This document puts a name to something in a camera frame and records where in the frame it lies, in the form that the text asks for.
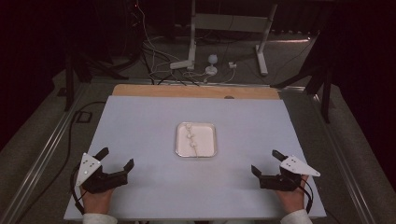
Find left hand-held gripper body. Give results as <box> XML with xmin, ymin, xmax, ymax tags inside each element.
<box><xmin>75</xmin><ymin>152</ymin><xmax>129</xmax><ymax>194</ymax></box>

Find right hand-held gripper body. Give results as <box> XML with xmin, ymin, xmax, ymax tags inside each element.
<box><xmin>260</xmin><ymin>155</ymin><xmax>321</xmax><ymax>191</ymax></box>

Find white square plate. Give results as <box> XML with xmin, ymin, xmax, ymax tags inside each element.
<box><xmin>175</xmin><ymin>121</ymin><xmax>218</xmax><ymax>159</ymax></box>

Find person's left hand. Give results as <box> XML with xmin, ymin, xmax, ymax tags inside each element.
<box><xmin>79</xmin><ymin>186</ymin><xmax>115</xmax><ymax>215</ymax></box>

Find person's right hand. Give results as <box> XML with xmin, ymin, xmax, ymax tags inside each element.
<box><xmin>275</xmin><ymin>175</ymin><xmax>309</xmax><ymax>214</ymax></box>

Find light blue table mat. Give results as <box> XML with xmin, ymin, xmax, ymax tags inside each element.
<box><xmin>64</xmin><ymin>94</ymin><xmax>327</xmax><ymax>221</ymax></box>

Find black tripod stand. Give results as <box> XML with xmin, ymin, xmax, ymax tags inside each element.
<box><xmin>64</xmin><ymin>50</ymin><xmax>130</xmax><ymax>112</ymax></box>
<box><xmin>270</xmin><ymin>31</ymin><xmax>332</xmax><ymax>124</ymax></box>

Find wooden table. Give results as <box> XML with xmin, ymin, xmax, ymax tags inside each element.
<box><xmin>111</xmin><ymin>83</ymin><xmax>280</xmax><ymax>101</ymax></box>

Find white round desk lamp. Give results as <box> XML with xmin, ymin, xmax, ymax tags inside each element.
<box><xmin>205</xmin><ymin>54</ymin><xmax>219</xmax><ymax>77</ymax></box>

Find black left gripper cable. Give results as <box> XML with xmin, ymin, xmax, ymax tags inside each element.
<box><xmin>70</xmin><ymin>164</ymin><xmax>87</xmax><ymax>216</ymax></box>

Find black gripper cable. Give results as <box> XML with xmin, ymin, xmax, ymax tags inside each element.
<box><xmin>299</xmin><ymin>178</ymin><xmax>314</xmax><ymax>215</ymax></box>
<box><xmin>70</xmin><ymin>164</ymin><xmax>87</xmax><ymax>216</ymax></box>

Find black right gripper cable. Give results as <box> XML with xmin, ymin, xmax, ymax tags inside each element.
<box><xmin>299</xmin><ymin>178</ymin><xmax>314</xmax><ymax>215</ymax></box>

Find black floor cable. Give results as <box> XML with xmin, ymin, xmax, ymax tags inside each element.
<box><xmin>18</xmin><ymin>101</ymin><xmax>106</xmax><ymax>224</ymax></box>

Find black square floor bracket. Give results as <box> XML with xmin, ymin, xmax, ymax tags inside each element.
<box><xmin>75</xmin><ymin>111</ymin><xmax>93</xmax><ymax>124</ymax></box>

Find metal floor rail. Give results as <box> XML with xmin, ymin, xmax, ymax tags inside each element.
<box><xmin>309</xmin><ymin>92</ymin><xmax>378</xmax><ymax>224</ymax></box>
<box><xmin>0</xmin><ymin>83</ymin><xmax>92</xmax><ymax>224</ymax></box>

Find white cable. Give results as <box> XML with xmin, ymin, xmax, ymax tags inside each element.
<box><xmin>135</xmin><ymin>0</ymin><xmax>181</xmax><ymax>76</ymax></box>

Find white metal desk frame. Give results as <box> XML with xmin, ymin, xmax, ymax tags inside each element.
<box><xmin>186</xmin><ymin>0</ymin><xmax>278</xmax><ymax>77</ymax></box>

